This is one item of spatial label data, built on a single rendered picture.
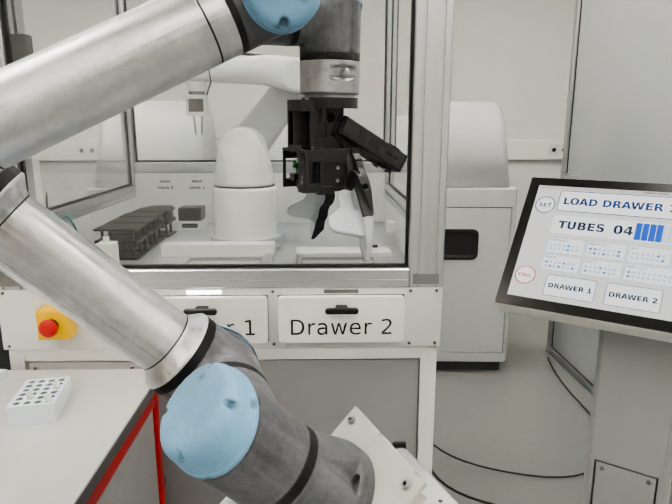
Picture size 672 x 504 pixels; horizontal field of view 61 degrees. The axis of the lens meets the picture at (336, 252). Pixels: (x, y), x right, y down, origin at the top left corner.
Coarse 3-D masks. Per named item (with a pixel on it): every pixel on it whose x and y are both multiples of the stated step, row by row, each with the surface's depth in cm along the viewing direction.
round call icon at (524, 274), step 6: (522, 264) 117; (516, 270) 117; (522, 270) 117; (528, 270) 116; (534, 270) 116; (516, 276) 117; (522, 276) 116; (528, 276) 116; (534, 276) 115; (516, 282) 116; (522, 282) 115; (528, 282) 115
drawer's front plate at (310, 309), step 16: (288, 304) 131; (304, 304) 131; (320, 304) 131; (336, 304) 131; (352, 304) 131; (368, 304) 131; (384, 304) 131; (400, 304) 131; (288, 320) 131; (304, 320) 131; (320, 320) 132; (336, 320) 132; (352, 320) 132; (368, 320) 132; (400, 320) 132; (288, 336) 132; (304, 336) 132; (320, 336) 132; (336, 336) 132; (352, 336) 133; (368, 336) 133; (384, 336) 133; (400, 336) 133
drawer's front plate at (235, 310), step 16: (176, 304) 130; (192, 304) 130; (208, 304) 130; (224, 304) 130; (240, 304) 130; (256, 304) 130; (224, 320) 131; (240, 320) 131; (256, 320) 131; (256, 336) 132
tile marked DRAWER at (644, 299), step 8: (608, 288) 107; (616, 288) 107; (624, 288) 106; (632, 288) 105; (640, 288) 105; (648, 288) 104; (608, 296) 106; (616, 296) 106; (624, 296) 105; (632, 296) 105; (640, 296) 104; (648, 296) 103; (656, 296) 103; (608, 304) 106; (616, 304) 105; (624, 304) 104; (632, 304) 104; (640, 304) 103; (648, 304) 103; (656, 304) 102; (656, 312) 101
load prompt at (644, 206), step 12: (564, 192) 121; (576, 192) 120; (588, 192) 119; (564, 204) 120; (576, 204) 119; (588, 204) 118; (600, 204) 116; (612, 204) 115; (624, 204) 114; (636, 204) 113; (648, 204) 112; (660, 204) 111; (636, 216) 112; (648, 216) 111; (660, 216) 110
